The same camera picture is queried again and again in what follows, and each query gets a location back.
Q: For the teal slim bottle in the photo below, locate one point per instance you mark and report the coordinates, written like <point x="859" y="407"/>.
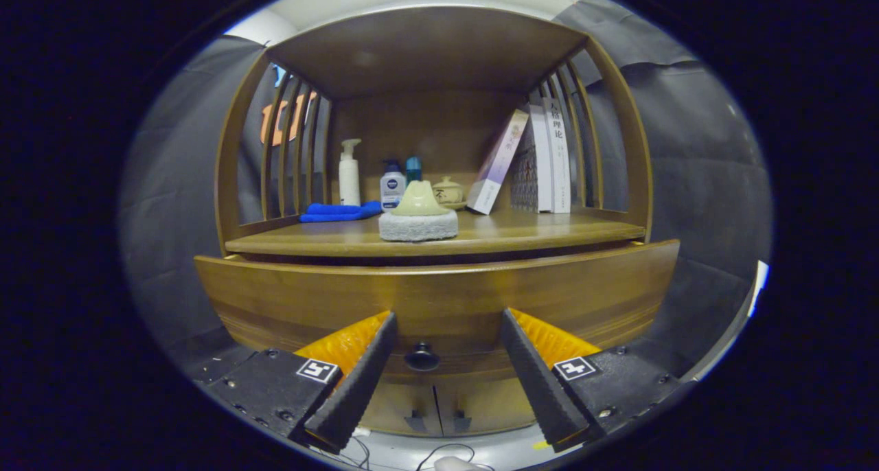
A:
<point x="413" y="169"/>

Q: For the white pump bottle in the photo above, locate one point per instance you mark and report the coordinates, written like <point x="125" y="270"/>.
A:
<point x="349" y="179"/>

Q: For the wooden drawer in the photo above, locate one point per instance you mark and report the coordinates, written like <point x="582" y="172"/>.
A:
<point x="446" y="292"/>

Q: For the wooden cabinet door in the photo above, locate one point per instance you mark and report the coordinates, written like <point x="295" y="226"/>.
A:
<point x="481" y="406"/>
<point x="402" y="409"/>

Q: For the pale green scrub brush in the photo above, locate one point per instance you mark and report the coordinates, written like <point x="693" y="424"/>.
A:
<point x="419" y="217"/>

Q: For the beige lidded teacup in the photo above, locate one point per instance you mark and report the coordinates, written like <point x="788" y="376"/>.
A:
<point x="450" y="193"/>

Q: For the wooden cabinet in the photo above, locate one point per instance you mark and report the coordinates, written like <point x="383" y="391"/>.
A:
<point x="426" y="52"/>

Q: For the blue folded cloth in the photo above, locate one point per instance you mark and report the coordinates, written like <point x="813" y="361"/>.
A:
<point x="336" y="212"/>

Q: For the white book with black lettering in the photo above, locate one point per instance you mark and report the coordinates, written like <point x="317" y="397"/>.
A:
<point x="557" y="155"/>

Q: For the purple and white book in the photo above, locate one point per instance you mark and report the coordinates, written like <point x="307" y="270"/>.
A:
<point x="496" y="165"/>

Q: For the wooden countertop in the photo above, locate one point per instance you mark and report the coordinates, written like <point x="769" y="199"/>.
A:
<point x="522" y="232"/>

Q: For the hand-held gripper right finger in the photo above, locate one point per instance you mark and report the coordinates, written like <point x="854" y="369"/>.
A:
<point x="535" y="382"/>

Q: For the patterned cover book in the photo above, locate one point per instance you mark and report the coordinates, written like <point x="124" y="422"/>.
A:
<point x="530" y="176"/>

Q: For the white bottle with blue cap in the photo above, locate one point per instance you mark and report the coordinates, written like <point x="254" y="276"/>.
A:
<point x="392" y="189"/>

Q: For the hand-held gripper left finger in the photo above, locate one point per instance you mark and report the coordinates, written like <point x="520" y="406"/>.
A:
<point x="357" y="385"/>

